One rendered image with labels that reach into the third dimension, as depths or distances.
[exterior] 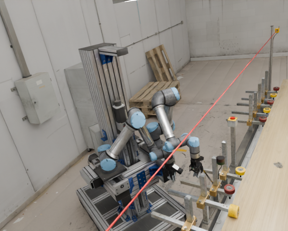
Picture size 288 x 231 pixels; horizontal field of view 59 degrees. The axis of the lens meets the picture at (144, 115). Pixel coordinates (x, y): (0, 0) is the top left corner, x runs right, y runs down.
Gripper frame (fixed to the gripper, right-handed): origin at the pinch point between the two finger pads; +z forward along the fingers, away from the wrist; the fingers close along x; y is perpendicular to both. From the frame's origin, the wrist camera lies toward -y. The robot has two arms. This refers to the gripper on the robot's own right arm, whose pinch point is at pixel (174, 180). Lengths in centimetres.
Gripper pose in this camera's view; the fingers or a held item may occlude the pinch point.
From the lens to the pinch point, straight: 232.8
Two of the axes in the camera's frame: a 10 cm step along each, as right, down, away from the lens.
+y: -8.3, -1.0, 5.5
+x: -5.3, 4.2, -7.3
